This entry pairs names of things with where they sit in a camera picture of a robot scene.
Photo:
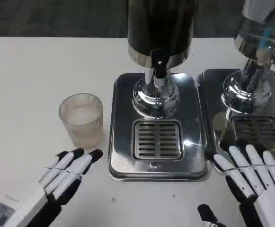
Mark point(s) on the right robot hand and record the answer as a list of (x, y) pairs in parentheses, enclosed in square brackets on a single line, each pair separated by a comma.
[(253, 179)]

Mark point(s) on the dark drink dispenser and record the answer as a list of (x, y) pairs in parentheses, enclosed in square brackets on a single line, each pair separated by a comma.
[(162, 26)]

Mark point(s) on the clear ribbed glass cup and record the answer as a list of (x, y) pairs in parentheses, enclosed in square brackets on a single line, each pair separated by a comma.
[(81, 120)]

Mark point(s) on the slotted steel drip grid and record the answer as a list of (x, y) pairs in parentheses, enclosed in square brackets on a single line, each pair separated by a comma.
[(158, 139), (258, 130)]

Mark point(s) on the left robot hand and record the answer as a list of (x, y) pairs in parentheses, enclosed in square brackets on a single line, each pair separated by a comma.
[(56, 176)]

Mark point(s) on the clear drink dispenser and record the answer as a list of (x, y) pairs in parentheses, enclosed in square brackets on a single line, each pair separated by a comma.
[(255, 35)]

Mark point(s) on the steel drip tray base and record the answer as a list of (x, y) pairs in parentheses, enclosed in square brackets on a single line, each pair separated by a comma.
[(120, 132), (213, 99)]

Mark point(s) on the black dispenser tap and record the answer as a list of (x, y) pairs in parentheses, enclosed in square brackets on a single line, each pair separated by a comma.
[(159, 68)]

